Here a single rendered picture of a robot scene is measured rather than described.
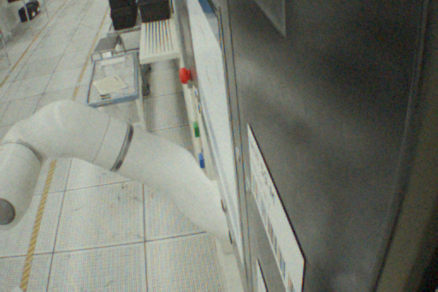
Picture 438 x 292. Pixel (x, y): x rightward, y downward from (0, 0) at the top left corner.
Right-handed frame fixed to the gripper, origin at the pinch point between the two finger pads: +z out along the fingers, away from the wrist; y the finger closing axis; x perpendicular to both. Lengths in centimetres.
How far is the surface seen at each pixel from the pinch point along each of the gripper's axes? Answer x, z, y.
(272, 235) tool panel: 42, -30, 48
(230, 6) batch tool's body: 50, -30, 42
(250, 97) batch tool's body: 47, -30, 45
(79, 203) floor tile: -119, -118, -147
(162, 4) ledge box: -26, -38, -260
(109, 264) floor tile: -119, -94, -89
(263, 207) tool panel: 42, -30, 46
